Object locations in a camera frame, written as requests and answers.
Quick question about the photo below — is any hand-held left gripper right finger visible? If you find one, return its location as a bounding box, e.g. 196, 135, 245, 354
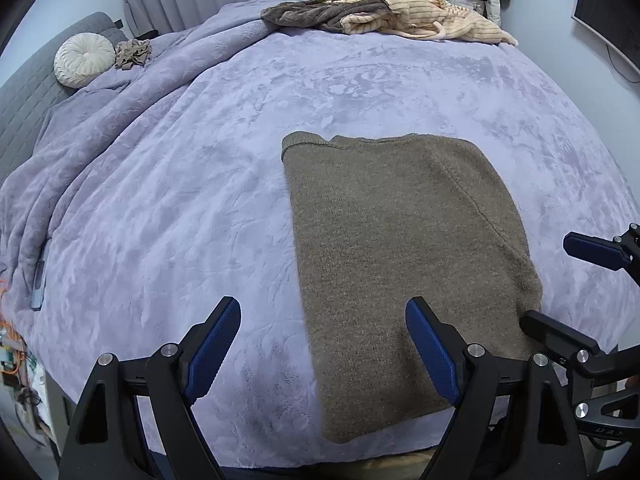
405, 296, 588, 480

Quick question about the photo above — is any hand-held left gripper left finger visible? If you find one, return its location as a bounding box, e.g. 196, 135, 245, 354
59, 296, 243, 480

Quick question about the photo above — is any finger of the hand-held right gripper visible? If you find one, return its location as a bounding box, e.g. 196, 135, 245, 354
520, 310, 621, 380
562, 225, 640, 286

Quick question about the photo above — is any brown knit sweater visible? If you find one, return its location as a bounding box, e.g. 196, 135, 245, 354
281, 131, 545, 445

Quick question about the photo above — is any lavender fleece blanket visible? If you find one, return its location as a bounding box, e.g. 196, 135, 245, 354
0, 0, 640, 466

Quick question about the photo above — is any white bedside cabinet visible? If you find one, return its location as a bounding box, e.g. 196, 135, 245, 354
42, 375, 76, 466

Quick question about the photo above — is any cream striped garment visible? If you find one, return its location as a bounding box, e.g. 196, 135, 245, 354
340, 0, 520, 47

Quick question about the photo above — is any beige ruffled scrunchie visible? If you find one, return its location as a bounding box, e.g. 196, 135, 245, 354
114, 37, 153, 71

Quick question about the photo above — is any grey quilted headboard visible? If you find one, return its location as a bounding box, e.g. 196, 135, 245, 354
0, 11, 128, 181

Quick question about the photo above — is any round white pillow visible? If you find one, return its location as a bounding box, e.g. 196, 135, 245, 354
54, 32, 117, 90

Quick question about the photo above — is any grey-brown fuzzy garment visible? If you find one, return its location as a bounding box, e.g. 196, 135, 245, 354
260, 0, 393, 33

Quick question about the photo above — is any black cable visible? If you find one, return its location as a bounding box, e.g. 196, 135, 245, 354
605, 42, 640, 83

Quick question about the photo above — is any wall-mounted television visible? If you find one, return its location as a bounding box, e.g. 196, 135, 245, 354
571, 0, 640, 83

